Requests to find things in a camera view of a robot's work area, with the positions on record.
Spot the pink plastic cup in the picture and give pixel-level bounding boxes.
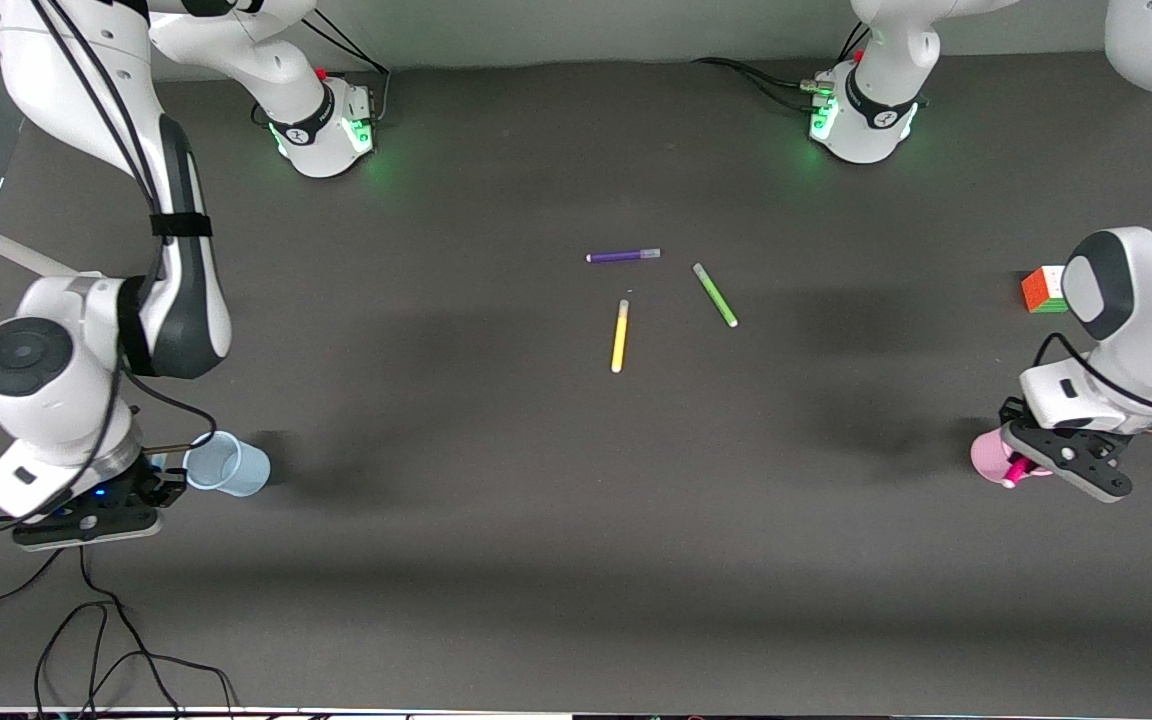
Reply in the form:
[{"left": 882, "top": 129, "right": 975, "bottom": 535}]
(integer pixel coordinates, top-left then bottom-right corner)
[{"left": 970, "top": 427, "right": 1055, "bottom": 488}]

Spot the light blue plastic cup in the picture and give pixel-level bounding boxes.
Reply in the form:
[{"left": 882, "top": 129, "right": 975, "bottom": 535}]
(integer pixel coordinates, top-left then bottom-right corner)
[{"left": 183, "top": 431, "right": 271, "bottom": 498}]

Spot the rubik's cube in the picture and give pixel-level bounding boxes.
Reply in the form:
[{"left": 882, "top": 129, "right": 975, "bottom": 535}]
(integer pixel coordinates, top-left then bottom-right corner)
[{"left": 1021, "top": 265, "right": 1070, "bottom": 315}]

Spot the green marker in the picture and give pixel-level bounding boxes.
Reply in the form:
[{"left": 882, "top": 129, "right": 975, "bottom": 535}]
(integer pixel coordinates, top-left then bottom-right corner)
[{"left": 692, "top": 262, "right": 739, "bottom": 329}]

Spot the right arm black strap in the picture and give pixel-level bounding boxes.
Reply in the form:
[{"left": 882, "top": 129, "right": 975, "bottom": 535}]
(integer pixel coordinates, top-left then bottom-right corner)
[{"left": 149, "top": 212, "right": 213, "bottom": 239}]

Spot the right arm black cable bundle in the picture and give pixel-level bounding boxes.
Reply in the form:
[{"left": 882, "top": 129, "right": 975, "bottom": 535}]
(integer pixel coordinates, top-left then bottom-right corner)
[{"left": 26, "top": 0, "right": 221, "bottom": 451}]

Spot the left arm base black cable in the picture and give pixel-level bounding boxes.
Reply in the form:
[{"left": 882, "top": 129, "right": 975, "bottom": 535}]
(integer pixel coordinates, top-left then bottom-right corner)
[{"left": 693, "top": 57, "right": 832, "bottom": 113}]

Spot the arm base black cable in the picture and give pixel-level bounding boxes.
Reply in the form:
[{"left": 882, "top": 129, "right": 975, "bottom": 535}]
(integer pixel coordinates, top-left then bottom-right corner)
[
  {"left": 298, "top": 10, "right": 393, "bottom": 128},
  {"left": 693, "top": 57, "right": 832, "bottom": 113}
]

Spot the right arm base black cable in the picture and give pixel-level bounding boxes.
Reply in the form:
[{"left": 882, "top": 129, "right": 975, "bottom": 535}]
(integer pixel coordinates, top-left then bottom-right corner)
[{"left": 298, "top": 10, "right": 393, "bottom": 128}]

